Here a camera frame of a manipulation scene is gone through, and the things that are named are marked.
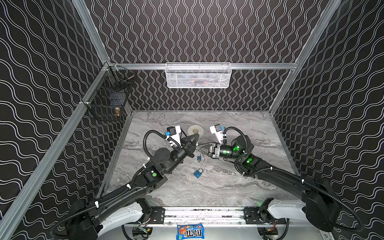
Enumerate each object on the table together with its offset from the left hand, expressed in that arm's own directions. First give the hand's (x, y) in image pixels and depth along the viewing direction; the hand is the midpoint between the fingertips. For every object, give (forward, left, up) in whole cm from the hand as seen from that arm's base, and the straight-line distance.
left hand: (201, 135), depth 62 cm
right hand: (-3, +2, -6) cm, 7 cm away
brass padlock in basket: (+20, +46, -5) cm, 51 cm away
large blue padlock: (-1, +2, -35) cm, 35 cm away
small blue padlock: (+9, +1, -36) cm, 37 cm away
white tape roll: (+33, +4, -35) cm, 48 cm away
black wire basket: (+33, +57, -6) cm, 66 cm away
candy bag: (-29, +5, -35) cm, 46 cm away
